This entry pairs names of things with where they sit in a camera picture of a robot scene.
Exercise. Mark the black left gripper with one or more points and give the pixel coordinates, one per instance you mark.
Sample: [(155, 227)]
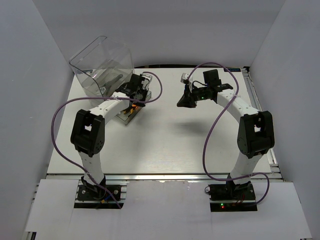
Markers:
[(144, 90)]

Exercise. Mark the black adjustable wrench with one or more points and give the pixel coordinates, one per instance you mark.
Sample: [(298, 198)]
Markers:
[(105, 89)]

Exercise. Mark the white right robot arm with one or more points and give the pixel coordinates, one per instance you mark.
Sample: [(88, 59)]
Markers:
[(255, 128)]

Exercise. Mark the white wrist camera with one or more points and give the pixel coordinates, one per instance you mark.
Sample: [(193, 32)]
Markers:
[(147, 77), (187, 80)]

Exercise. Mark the clear plastic drawer cabinet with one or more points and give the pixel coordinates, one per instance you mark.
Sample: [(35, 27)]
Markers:
[(99, 62)]

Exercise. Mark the orange handled combination pliers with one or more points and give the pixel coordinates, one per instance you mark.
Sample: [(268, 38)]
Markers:
[(130, 110)]

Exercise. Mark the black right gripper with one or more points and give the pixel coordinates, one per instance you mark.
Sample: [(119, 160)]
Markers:
[(187, 100)]

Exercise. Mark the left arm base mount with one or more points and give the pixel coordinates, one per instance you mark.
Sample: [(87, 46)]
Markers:
[(90, 196)]

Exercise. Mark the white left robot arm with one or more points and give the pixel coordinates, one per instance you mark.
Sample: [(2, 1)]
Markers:
[(88, 133)]

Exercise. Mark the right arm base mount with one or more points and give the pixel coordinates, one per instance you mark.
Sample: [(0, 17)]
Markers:
[(222, 199)]

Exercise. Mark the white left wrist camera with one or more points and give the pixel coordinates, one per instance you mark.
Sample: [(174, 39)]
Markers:
[(147, 77)]

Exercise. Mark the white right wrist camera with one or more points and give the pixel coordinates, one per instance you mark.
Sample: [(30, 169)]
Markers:
[(187, 80)]

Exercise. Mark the smoked plastic drawer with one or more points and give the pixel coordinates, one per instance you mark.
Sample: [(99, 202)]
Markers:
[(126, 115)]

